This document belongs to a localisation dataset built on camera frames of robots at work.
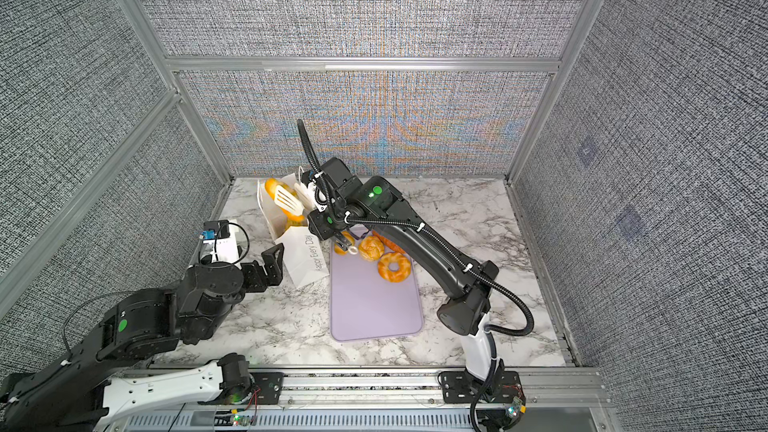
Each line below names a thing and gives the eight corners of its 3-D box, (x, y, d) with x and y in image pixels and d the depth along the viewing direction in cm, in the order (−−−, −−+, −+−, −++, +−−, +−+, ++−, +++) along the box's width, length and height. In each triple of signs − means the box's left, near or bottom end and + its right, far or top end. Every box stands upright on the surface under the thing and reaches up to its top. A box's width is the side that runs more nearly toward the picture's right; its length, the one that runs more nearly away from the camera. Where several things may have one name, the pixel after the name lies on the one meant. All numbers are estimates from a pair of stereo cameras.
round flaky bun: (355, 255, 98) (354, 249, 95) (366, 238, 102) (366, 232, 99) (375, 264, 96) (375, 259, 93) (385, 247, 100) (386, 241, 97)
